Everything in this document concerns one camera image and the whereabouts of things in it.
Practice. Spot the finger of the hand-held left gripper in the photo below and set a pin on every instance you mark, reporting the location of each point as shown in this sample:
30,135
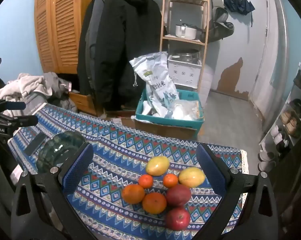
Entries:
25,121
15,105

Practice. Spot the black jacket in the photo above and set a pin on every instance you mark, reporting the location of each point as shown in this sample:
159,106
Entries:
120,42

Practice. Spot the cardboard box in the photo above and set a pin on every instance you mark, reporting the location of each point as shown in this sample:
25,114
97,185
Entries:
163,132

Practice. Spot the white rice cooker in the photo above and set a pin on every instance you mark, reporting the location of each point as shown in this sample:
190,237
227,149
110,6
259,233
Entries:
183,31

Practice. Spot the wooden drawer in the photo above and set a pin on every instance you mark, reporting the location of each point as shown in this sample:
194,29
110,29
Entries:
83,102

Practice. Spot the teal plastic crate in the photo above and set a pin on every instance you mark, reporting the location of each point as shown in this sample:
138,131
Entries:
165,121

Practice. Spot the wooden shelf unit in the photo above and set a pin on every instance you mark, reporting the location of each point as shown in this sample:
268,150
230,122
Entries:
163,30

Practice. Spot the white rice bag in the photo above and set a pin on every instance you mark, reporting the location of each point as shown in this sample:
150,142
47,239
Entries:
158,80

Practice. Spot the white and black shoe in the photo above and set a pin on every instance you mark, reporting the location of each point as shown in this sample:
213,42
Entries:
279,138

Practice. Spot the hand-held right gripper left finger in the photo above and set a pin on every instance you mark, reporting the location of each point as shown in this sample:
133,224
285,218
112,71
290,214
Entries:
78,170

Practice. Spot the light blue door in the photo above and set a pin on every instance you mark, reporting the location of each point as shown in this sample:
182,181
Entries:
268,55

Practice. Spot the wooden louvered wardrobe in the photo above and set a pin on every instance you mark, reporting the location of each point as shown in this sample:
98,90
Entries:
63,30

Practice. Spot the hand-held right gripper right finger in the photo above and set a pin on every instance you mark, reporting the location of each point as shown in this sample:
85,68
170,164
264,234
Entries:
210,172

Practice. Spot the large orange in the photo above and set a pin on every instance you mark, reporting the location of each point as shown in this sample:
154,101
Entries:
154,203
133,193

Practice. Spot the dark blue umbrella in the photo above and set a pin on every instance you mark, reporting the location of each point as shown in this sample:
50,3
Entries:
238,5

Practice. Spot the white shoe rack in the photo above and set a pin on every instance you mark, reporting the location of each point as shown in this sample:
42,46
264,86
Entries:
290,95

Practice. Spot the white cloth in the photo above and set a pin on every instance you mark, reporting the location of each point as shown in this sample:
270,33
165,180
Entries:
23,85

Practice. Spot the grey backpack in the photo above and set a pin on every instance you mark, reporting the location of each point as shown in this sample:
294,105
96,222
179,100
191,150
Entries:
219,27

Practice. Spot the green glass bowl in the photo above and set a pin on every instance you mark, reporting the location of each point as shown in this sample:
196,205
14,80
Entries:
58,147

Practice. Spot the grey printed garment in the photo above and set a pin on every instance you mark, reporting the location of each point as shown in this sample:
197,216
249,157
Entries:
31,103

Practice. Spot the metal pot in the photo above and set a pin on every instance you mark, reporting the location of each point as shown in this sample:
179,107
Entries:
188,55

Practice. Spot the dark grey jacket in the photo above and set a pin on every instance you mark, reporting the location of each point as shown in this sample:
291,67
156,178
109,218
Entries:
96,17

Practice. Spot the clear plastic bag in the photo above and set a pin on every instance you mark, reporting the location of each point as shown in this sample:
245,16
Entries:
185,110

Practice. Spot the blue patterned tablecloth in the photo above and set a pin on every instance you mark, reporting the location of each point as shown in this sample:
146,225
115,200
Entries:
115,142

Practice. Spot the small tangerine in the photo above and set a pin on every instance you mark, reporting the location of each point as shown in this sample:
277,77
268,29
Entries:
170,180
145,181

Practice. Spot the black phone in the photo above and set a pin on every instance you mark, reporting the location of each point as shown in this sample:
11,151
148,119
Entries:
35,143

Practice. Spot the tan shoe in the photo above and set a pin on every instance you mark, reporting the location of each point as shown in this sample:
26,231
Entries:
289,122

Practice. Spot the grey cloth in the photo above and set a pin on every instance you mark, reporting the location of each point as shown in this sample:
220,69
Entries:
56,83

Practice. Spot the dark red apple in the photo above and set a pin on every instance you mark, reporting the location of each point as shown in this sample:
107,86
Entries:
178,195

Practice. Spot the yellow mango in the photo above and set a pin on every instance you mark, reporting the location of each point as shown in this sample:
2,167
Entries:
191,177
157,165

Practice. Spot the white perforated basket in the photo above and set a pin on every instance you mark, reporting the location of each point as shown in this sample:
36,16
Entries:
184,73

